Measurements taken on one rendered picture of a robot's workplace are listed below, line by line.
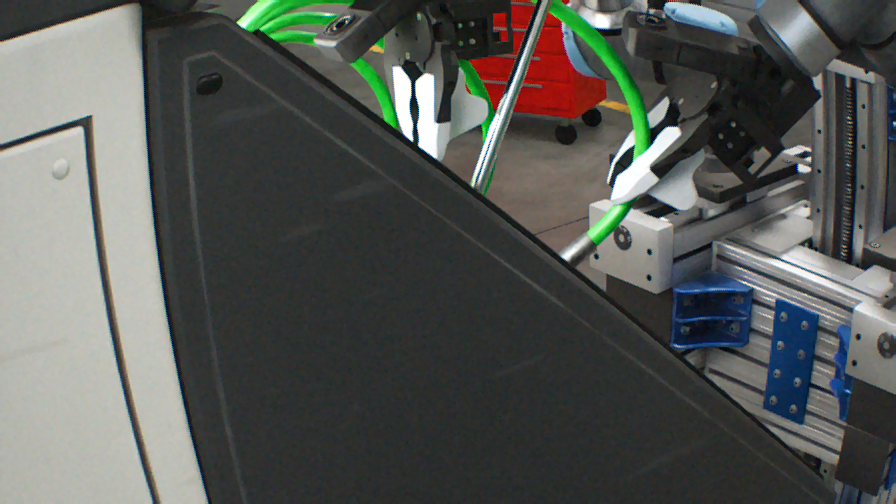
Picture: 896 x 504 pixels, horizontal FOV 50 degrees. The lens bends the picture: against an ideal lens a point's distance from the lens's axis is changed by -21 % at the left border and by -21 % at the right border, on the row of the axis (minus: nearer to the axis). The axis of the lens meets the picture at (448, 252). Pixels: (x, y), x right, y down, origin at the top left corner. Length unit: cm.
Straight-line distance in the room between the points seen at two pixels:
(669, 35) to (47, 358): 55
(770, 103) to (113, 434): 60
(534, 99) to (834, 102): 385
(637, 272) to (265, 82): 109
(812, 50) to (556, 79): 441
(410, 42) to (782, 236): 83
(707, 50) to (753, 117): 7
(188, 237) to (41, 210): 8
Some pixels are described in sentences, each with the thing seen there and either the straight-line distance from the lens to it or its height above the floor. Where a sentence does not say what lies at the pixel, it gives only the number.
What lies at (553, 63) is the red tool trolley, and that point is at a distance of 523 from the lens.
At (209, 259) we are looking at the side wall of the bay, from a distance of 51.
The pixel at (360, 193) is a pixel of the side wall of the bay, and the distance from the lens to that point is 54.
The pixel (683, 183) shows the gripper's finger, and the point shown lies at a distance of 91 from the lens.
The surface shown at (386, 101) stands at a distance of 123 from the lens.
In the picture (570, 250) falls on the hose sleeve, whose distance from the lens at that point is 93.
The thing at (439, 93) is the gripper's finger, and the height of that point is 130.
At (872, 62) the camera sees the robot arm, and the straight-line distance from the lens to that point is 95.
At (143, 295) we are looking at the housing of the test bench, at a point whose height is 133.
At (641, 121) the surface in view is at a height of 128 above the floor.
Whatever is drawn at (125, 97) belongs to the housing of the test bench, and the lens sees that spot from 48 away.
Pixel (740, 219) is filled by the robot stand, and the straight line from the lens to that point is 165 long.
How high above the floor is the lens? 152
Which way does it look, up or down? 21 degrees down
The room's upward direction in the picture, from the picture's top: 3 degrees counter-clockwise
